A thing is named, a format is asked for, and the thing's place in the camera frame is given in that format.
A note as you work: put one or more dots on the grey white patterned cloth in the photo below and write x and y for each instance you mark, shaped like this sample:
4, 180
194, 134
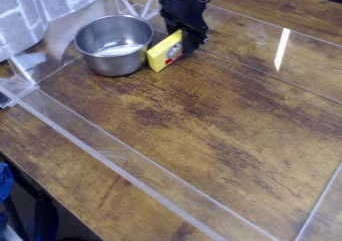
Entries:
24, 20

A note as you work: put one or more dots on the blue object at edge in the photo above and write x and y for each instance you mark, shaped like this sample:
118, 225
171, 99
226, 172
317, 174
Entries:
6, 181

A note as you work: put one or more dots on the stainless steel bowl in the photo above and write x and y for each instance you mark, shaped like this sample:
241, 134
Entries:
114, 43

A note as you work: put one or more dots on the clear acrylic barrier wall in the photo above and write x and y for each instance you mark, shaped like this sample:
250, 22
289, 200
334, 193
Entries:
34, 66

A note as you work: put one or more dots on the clear acrylic corner bracket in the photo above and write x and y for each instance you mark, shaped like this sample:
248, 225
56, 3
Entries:
139, 8

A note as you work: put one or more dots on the yellow butter block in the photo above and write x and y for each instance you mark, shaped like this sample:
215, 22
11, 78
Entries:
166, 52

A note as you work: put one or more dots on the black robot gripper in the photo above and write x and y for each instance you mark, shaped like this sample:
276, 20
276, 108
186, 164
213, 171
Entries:
183, 15

